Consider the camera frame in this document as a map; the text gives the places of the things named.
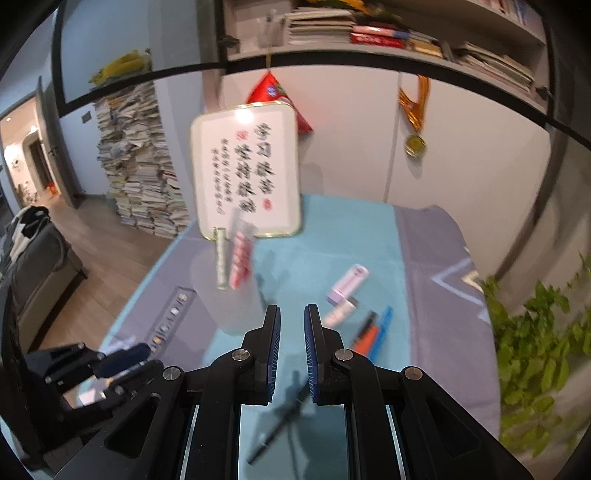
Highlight red hanging ornament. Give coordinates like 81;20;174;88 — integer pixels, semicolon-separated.
245;51;315;136

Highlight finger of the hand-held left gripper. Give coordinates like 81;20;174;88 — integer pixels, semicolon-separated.
60;361;163;416
28;342;152;385

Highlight pile of flat books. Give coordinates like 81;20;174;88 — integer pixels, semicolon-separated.
406;30;455;61
284;6;356;46
455;41;536;95

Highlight grey bookshelf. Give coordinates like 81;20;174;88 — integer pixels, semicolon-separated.
198;0;555;112

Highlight row of upright books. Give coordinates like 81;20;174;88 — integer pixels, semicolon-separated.
480;0;532;26

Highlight green leafy plant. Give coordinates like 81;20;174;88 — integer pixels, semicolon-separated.
480;251;591;457

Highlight cream green pen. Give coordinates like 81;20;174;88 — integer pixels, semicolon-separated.
213;227;230;291

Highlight red hardcover books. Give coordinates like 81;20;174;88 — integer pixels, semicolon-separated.
350;24;411;49

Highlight pink striped pen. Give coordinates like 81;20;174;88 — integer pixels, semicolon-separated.
229;208;254;291

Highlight white calligraphy sign board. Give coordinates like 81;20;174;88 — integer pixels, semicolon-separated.
190;100;304;241

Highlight translucent plastic cup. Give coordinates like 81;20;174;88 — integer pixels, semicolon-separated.
188;249;269;335

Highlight black white clothes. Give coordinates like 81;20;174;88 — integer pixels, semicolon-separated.
2;205;51;259

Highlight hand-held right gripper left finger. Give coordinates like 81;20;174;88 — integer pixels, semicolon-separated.
55;304;282;480

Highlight grey sofa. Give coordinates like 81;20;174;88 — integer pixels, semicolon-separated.
0;205;88;356

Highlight gold medal with striped ribbon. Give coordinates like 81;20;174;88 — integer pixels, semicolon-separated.
398;74;431;159

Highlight tall stack of books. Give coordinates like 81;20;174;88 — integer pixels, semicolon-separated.
92;83;191;240

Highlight white lower cabinet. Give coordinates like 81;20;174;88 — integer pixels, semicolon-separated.
219;69;566;217

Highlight blue grey printed tablecloth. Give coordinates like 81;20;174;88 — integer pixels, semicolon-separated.
99;193;502;480

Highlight glass cabinet door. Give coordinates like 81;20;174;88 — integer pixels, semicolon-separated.
538;0;591;153
48;0;232;109

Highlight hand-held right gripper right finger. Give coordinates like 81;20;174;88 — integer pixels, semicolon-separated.
303;304;532;480

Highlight yellow green garland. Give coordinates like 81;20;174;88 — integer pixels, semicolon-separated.
295;0;398;17

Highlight clear glass bottle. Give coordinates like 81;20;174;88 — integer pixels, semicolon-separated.
261;14;283;49

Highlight blue pen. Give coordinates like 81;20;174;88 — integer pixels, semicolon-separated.
367;305;394;358

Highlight red pen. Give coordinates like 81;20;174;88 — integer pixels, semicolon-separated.
348;323;382;356

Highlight white purple correction tape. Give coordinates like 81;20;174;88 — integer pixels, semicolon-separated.
326;264;370;305

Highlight yellow bag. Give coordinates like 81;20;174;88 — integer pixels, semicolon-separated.
88;48;153;86

